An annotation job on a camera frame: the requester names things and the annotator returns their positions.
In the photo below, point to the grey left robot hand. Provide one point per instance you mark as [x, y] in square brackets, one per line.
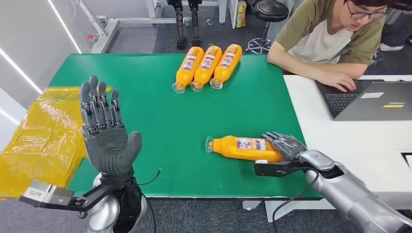
[108, 148]

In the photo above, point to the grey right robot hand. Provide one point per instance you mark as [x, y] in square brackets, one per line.
[286, 146]

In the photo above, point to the orange detergent bottle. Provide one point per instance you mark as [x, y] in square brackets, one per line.
[190, 67]
[241, 148]
[206, 67]
[226, 64]

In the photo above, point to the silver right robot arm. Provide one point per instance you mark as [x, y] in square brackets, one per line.
[347, 193]

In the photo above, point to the yellow plastic wrapped box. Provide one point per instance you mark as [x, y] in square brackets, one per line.
[42, 141]

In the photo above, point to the green table mat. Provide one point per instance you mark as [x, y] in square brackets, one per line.
[180, 128]

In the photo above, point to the person's hand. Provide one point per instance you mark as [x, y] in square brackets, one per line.
[338, 80]

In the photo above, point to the grey laptop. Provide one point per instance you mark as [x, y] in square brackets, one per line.
[376, 103]

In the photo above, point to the red knob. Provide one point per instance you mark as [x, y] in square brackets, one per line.
[92, 37]

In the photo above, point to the person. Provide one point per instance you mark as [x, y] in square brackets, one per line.
[318, 38]

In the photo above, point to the black round stool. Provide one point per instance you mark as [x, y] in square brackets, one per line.
[270, 11]

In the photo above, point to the yellow carton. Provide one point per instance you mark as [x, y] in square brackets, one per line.
[241, 14]

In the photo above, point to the black robot leg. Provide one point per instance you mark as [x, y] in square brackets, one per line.
[195, 22]
[179, 22]

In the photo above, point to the standing person's leg and shoe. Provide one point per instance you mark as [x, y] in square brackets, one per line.
[394, 35]

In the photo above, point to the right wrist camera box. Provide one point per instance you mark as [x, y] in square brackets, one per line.
[273, 168]

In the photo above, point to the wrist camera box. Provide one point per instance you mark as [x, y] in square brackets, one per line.
[273, 168]
[48, 194]

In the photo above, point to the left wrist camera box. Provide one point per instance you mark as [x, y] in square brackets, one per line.
[48, 194]

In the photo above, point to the white metal stand frame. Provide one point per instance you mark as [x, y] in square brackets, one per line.
[106, 32]

